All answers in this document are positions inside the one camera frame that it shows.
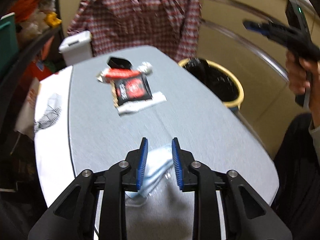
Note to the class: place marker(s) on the person's right forearm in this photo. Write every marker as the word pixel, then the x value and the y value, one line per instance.
pixel 316 105

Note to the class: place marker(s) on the orange printed sack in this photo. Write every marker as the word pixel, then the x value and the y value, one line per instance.
pixel 35 71

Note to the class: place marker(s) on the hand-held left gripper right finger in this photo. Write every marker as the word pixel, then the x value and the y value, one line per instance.
pixel 176 165

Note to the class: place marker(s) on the blue face mask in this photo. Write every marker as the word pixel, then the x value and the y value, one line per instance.
pixel 157 170

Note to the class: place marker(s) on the teal storage box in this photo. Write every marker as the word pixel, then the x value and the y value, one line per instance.
pixel 8 42

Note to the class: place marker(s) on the person's right hand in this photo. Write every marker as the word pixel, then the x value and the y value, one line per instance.
pixel 295 75

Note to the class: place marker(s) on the grey table mat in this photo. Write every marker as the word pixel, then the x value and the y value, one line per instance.
pixel 200 135

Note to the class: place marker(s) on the red white snack wrapper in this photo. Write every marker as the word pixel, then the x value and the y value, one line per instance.
pixel 117 74

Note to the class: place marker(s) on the red plaid shirt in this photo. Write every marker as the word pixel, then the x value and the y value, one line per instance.
pixel 137 17

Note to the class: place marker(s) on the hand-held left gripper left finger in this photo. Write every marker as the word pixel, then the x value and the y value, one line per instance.
pixel 142 165

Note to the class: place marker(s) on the white lidded bin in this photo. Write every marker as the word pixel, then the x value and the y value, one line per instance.
pixel 75 50

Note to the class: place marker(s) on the green plastic bag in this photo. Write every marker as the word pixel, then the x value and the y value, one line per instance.
pixel 48 66

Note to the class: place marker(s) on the black shelf rack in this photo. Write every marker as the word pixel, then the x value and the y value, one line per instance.
pixel 30 50

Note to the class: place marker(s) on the clear bags of food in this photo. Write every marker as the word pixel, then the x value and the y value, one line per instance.
pixel 32 27

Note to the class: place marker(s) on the person's dark clothing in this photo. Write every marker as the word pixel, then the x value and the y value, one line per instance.
pixel 295 167

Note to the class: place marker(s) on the black red snack packet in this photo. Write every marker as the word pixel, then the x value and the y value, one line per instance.
pixel 133 90

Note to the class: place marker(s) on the beige kitchen cabinet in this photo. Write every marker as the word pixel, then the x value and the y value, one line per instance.
pixel 250 62

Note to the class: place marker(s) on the yellow rimmed grey trash bin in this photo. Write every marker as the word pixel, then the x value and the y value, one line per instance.
pixel 238 90

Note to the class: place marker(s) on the white printed table cover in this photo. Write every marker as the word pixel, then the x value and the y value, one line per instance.
pixel 50 142

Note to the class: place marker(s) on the white paper wrapper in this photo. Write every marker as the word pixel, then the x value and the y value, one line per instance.
pixel 155 100

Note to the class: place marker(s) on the red orange plastic bag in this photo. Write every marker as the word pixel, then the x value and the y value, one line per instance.
pixel 25 7

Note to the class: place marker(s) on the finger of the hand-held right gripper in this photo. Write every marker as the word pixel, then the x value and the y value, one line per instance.
pixel 257 27

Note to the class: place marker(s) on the clear plastic bag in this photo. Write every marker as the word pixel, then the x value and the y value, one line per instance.
pixel 145 68

